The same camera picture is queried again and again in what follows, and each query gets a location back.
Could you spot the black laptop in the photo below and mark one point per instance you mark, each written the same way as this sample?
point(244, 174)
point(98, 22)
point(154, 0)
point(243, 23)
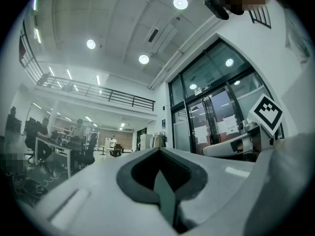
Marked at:
point(54, 134)

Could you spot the white board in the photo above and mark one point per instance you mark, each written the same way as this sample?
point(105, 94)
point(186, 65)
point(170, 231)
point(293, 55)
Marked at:
point(107, 141)

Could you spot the round ceiling light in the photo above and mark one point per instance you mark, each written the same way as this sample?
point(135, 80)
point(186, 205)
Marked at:
point(143, 59)
point(180, 2)
point(91, 44)

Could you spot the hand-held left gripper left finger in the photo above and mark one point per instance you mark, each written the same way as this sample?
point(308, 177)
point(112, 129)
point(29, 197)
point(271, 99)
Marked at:
point(125, 178)

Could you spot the white paper notice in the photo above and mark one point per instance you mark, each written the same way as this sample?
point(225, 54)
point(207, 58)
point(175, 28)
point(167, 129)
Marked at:
point(200, 134)
point(227, 124)

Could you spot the black balcony railing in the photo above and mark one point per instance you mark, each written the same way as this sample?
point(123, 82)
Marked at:
point(153, 106)

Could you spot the red banner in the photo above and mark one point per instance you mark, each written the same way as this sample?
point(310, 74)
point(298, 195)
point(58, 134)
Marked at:
point(22, 49)

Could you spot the black-framed glass entrance door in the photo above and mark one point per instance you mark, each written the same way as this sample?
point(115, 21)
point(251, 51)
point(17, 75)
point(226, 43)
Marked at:
point(209, 65)

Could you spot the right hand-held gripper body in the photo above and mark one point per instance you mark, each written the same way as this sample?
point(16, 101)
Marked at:
point(267, 113)

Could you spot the black head-mounted camera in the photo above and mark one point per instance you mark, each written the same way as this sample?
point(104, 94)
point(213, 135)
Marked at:
point(217, 8)

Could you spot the white round table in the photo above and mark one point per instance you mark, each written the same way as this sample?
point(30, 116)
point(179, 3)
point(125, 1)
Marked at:
point(103, 146)

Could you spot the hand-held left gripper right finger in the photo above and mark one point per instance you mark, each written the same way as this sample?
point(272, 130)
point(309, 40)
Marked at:
point(197, 178)

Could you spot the white ceiling air conditioner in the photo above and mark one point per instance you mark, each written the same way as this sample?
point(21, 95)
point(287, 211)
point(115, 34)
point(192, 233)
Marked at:
point(162, 33)

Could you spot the clothes rack with garments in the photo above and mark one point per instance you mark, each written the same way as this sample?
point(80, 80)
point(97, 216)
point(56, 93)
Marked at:
point(158, 140)

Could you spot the black door sign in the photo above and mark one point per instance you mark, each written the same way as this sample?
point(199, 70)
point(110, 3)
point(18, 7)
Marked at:
point(206, 87)

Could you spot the blue wall poster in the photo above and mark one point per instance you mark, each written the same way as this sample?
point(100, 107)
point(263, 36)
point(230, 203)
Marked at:
point(163, 123)

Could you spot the group of strip ceiling lights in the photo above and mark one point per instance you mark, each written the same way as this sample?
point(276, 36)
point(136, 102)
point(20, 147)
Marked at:
point(98, 79)

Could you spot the person's white shirt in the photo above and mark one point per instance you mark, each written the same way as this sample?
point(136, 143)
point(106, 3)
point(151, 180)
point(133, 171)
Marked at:
point(270, 58)

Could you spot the white desk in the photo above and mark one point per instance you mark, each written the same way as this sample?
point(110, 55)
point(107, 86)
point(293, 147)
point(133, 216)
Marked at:
point(69, 163)

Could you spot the black railing-mounted device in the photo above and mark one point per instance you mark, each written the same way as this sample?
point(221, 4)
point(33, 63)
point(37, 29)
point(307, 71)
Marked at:
point(67, 87)
point(45, 79)

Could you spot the black equipment stack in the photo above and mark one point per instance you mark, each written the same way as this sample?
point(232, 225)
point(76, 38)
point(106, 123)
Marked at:
point(13, 122)

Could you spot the white cabinet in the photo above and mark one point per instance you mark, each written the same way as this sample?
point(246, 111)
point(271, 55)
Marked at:
point(146, 141)

